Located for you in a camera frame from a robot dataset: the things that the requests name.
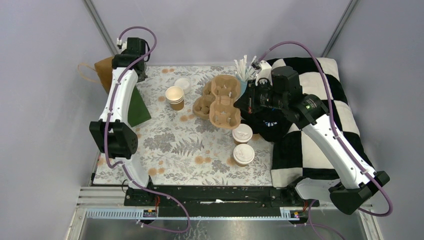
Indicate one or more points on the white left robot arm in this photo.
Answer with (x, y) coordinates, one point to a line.
(112, 132)

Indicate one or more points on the stack of white cup lids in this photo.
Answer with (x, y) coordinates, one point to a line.
(184, 83)

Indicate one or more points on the black cloth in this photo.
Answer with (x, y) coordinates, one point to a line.
(270, 123)

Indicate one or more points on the aluminium frame rail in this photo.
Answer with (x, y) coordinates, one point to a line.
(100, 214)

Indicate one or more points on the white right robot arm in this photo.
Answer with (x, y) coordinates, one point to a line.
(357, 181)

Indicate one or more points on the green brown paper bag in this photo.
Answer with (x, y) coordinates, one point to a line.
(137, 112)

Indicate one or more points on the brown pulp cup carrier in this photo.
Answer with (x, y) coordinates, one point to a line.
(201, 107)
(222, 113)

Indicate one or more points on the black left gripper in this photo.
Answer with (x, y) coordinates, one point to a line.
(142, 77)

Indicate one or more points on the blue straw holder cup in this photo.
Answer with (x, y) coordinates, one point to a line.
(243, 86)

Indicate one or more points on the brown paper cup with lid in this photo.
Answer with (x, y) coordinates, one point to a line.
(242, 134)

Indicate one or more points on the floral table mat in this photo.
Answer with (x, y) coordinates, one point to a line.
(180, 148)

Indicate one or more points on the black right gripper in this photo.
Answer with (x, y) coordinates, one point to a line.
(247, 102)

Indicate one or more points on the white wrapped straws bundle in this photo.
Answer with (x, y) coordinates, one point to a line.
(246, 69)

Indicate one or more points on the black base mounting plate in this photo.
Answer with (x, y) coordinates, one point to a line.
(216, 201)

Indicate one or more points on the stack of brown paper cups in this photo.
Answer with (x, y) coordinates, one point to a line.
(175, 97)

